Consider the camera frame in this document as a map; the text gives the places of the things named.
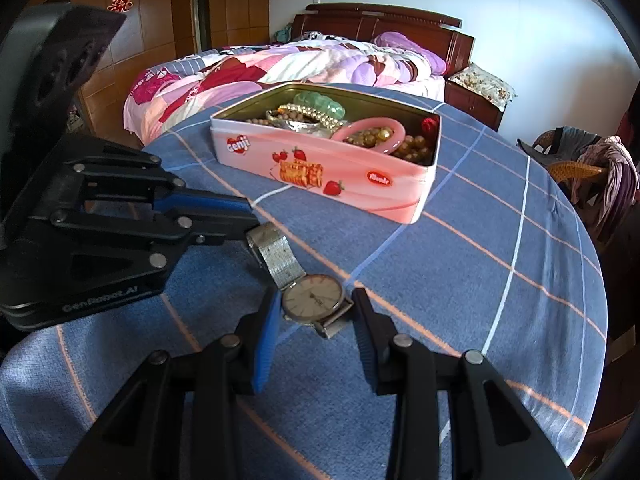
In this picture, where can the pink plastic bangle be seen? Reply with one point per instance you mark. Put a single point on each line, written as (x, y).
(372, 120)

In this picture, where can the teal cloth item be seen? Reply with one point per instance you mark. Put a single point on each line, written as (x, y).
(283, 33)

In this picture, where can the green jade bangle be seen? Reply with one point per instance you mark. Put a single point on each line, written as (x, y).
(325, 102)

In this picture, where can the black and white pillow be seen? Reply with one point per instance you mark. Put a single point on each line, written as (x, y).
(312, 36)

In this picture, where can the dark wooden nightstand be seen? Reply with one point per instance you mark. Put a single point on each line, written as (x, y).
(475, 107)

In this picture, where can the purple pillow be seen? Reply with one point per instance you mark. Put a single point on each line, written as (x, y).
(410, 47)

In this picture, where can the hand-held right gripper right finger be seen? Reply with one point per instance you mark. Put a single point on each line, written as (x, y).
(370, 345)

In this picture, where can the pink tin box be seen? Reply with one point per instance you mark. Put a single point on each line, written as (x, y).
(350, 185)

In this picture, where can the floral cushion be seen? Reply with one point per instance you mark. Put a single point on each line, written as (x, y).
(482, 82)

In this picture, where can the dark wooden bed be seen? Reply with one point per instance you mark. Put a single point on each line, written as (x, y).
(400, 20)

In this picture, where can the grey garment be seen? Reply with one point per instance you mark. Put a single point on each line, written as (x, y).
(565, 142)

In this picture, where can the purple garment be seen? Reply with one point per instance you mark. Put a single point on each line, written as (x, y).
(615, 180)

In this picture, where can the pink patchwork quilt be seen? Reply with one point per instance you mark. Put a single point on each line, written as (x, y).
(250, 65)

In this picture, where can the red paper-cut decoration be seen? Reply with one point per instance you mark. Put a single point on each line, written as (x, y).
(119, 1)

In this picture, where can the brown wooden wardrobe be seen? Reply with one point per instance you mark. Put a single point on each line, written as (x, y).
(150, 25)

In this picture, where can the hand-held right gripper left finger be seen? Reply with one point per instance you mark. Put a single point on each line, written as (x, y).
(265, 340)

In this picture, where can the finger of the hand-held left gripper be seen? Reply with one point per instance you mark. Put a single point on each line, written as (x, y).
(150, 237)
(215, 202)

